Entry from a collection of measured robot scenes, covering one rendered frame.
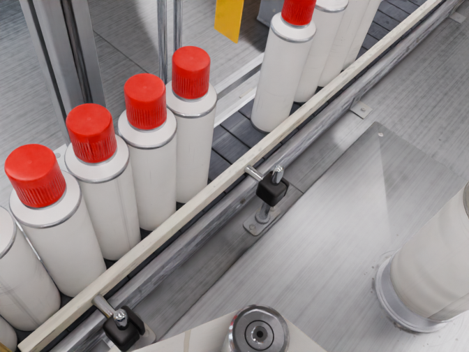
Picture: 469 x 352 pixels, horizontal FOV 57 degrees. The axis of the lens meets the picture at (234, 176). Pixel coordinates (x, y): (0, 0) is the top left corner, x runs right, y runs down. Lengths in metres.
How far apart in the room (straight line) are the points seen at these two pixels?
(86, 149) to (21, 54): 0.48
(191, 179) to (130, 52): 0.36
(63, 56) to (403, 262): 0.39
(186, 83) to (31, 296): 0.22
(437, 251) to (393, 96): 0.43
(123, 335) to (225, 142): 0.28
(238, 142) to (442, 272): 0.30
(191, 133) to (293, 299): 0.21
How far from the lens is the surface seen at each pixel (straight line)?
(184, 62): 0.38
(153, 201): 0.45
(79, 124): 0.34
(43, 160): 0.32
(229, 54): 0.79
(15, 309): 0.43
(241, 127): 0.61
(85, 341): 0.50
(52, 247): 0.38
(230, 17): 0.43
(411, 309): 0.50
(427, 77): 0.88
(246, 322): 0.28
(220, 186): 0.50
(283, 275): 0.50
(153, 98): 0.35
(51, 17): 0.44
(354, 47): 0.71
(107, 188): 0.37
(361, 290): 0.52
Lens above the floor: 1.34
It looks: 55 degrees down
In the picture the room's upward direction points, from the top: 12 degrees clockwise
